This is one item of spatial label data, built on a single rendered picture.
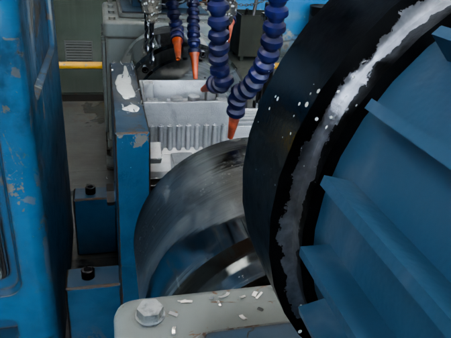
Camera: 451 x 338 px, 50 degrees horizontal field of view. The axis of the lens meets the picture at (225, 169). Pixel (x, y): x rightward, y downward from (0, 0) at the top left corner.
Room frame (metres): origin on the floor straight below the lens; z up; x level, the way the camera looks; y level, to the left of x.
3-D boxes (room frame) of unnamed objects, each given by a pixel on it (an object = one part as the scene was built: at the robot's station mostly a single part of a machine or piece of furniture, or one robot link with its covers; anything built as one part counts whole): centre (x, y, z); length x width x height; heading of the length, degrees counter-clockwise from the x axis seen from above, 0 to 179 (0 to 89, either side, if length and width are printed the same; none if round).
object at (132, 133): (0.63, 0.18, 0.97); 0.30 x 0.11 x 0.34; 15
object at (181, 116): (0.66, 0.07, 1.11); 0.12 x 0.11 x 0.07; 105
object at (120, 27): (1.24, 0.19, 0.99); 0.35 x 0.31 x 0.37; 15
